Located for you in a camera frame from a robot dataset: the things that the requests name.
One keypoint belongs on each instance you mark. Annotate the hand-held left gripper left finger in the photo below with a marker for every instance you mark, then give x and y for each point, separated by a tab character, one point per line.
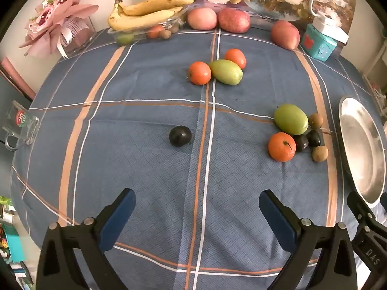
119	220

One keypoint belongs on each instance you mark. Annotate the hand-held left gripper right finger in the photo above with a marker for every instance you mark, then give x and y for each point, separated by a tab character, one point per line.
276	222

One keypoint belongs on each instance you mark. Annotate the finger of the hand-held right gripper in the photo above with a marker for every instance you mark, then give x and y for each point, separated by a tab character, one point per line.
359	208

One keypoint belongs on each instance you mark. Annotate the round metal plate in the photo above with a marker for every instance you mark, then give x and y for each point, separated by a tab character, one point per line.
362	148

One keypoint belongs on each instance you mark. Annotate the small brown fruit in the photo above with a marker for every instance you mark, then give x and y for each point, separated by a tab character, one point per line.
165	34
174	29
320	154
316	120

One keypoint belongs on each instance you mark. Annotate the orange mandarin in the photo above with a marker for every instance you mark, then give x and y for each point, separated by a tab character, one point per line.
281	146

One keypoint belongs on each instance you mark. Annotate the dark plum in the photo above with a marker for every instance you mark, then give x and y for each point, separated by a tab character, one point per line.
180	136
314	138
301	143

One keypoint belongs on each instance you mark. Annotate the large green fruit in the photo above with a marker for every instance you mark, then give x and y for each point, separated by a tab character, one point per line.
290	119

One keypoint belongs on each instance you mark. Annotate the blue plaid tablecloth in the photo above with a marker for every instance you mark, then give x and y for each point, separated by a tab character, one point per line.
136	172

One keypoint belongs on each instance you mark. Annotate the teal packet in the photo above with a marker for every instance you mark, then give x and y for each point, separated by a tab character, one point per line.
15	244

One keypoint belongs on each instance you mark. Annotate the glass mug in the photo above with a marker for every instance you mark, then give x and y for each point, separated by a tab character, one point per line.
21	123

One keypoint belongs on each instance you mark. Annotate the oblong green fruit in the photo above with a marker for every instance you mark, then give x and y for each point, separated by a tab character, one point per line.
226	72

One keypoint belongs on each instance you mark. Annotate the teal box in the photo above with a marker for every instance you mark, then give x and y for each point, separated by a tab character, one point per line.
319	46

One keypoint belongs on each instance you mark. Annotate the pink board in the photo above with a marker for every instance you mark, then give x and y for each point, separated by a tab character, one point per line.
16	78

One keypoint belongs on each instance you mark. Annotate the white power strip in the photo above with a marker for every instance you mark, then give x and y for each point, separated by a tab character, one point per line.
331	28

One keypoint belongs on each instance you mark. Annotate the small green fruit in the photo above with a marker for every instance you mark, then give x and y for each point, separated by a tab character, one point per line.
125	38

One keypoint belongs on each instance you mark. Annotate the clear plastic tray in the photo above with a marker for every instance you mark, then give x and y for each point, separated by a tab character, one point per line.
137	36

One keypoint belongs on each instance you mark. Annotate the red apple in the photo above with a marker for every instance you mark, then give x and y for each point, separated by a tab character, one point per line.
285	34
234	20
202	18

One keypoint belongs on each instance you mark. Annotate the clear acrylic box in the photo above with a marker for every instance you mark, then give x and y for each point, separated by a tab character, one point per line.
80	36

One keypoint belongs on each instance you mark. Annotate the small orange tomato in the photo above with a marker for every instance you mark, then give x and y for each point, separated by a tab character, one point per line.
155	31

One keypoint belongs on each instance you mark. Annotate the yellow banana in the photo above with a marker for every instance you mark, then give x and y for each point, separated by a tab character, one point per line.
157	4
142	20

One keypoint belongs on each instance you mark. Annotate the pink flower bouquet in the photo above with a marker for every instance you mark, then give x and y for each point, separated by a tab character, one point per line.
51	21

